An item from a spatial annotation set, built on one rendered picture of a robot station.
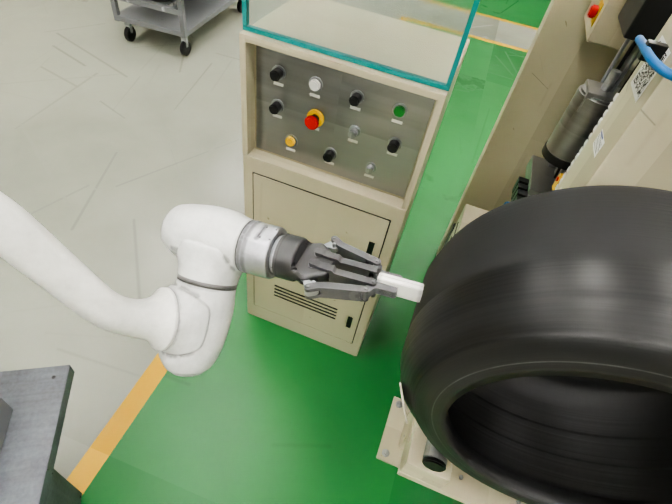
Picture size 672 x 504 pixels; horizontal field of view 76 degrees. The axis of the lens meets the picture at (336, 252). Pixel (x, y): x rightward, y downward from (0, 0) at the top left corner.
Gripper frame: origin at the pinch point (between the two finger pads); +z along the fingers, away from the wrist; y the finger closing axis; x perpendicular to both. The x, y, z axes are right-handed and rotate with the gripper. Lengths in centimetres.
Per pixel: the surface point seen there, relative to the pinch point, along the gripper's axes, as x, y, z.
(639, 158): -13.9, 26.5, 29.9
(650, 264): -17.4, -2.5, 26.3
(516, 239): -12.0, 3.0, 13.7
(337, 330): 104, 57, -31
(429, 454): 33.1, -9.3, 11.7
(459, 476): 44.9, -6.5, 19.3
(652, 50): -27.9, 31.1, 25.7
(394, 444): 123, 27, 4
